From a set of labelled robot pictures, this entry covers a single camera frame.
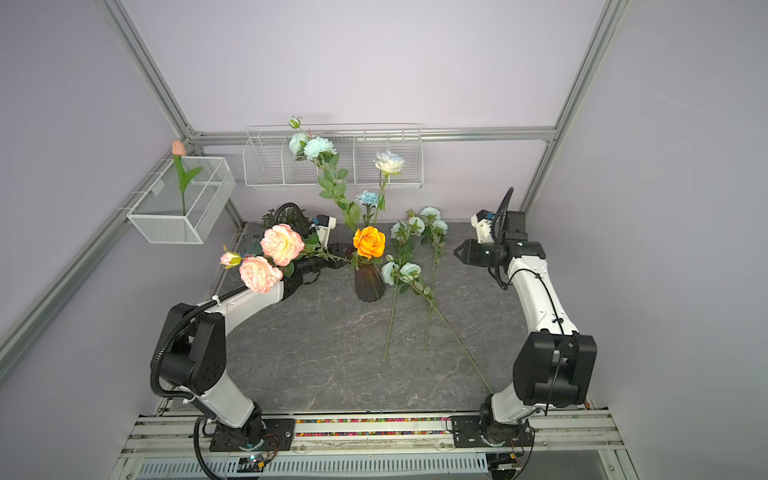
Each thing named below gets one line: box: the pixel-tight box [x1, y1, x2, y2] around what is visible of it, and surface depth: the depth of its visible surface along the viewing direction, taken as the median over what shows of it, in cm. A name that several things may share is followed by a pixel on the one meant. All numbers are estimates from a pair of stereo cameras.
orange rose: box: [353, 226, 386, 261], surface depth 67 cm
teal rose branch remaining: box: [288, 116, 362, 231], surface depth 77 cm
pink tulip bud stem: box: [172, 140, 202, 216], surface depth 87 cm
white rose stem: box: [373, 150, 406, 226], surface depth 74 cm
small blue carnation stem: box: [356, 190, 379, 226], surface depth 80 cm
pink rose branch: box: [220, 223, 350, 294], surface depth 56 cm
